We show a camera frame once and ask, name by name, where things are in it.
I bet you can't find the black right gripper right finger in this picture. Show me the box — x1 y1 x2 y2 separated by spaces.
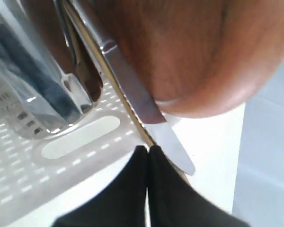
148 146 248 227

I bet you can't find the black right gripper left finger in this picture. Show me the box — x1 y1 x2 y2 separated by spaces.
53 146 148 227

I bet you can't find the silver table knife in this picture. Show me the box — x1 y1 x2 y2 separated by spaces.
72 0 196 176

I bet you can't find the white perforated plastic basket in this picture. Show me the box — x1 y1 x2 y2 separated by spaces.
0 74 144 227

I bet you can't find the stainless steel cup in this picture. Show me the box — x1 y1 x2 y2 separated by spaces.
0 0 103 140

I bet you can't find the brown wooden bowl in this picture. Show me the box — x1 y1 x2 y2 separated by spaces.
23 0 284 119

